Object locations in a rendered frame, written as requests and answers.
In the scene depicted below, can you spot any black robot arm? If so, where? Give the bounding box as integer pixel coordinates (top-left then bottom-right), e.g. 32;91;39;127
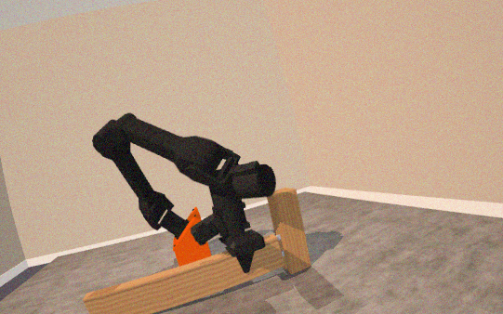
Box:
92;113;276;245

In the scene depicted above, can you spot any wooden post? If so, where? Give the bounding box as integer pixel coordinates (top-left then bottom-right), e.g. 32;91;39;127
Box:
267;188;311;274

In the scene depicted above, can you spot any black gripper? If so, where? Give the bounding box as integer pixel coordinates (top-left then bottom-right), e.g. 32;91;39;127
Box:
212;199;265;273

